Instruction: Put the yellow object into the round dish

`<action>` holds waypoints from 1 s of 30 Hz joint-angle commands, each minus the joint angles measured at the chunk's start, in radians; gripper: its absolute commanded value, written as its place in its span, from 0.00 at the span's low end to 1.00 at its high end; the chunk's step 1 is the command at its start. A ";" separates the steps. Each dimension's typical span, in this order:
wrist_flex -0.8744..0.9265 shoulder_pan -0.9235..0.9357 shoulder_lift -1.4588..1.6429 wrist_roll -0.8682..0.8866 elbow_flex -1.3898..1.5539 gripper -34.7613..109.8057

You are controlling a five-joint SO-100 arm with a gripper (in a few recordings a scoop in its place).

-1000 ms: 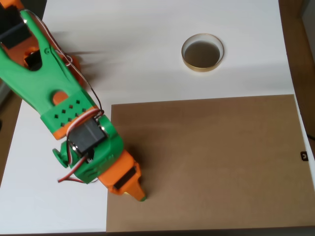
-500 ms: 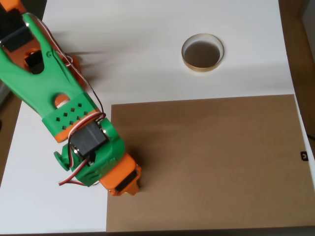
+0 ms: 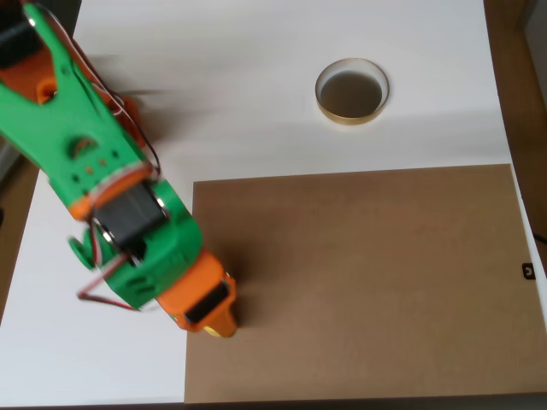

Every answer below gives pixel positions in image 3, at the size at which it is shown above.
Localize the round clear shallow dish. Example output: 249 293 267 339
315 57 391 126

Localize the brown fibreboard panel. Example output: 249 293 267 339
183 163 547 404

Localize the large white base panel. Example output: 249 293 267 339
0 0 547 407

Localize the red white servo wire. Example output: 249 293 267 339
75 251 149 312

